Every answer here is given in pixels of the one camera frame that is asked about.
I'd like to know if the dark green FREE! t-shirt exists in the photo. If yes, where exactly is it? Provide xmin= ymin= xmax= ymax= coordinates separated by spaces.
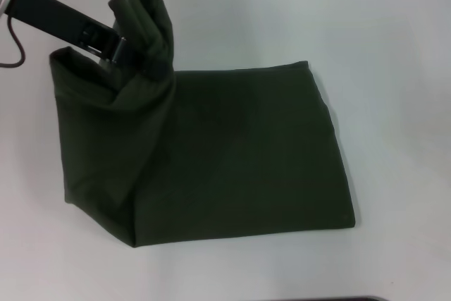
xmin=48 ymin=0 xmax=357 ymax=248

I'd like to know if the dark left gripper cable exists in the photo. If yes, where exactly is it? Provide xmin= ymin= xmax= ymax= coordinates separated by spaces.
xmin=0 ymin=16 xmax=27 ymax=69

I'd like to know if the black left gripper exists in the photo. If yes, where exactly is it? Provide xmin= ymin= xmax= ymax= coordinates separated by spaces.
xmin=5 ymin=0 xmax=173 ymax=80

